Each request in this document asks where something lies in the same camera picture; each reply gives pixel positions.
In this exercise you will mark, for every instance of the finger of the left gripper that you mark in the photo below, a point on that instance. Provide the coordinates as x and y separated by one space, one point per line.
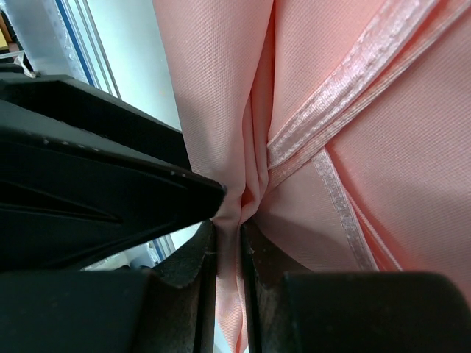
85 175

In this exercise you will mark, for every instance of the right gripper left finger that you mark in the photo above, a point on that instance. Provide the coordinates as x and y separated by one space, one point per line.
168 308

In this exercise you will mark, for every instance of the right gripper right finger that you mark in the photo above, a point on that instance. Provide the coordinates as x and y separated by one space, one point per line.
292 309

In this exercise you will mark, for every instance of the pink cloth napkin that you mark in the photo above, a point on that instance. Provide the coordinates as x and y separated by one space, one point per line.
341 128

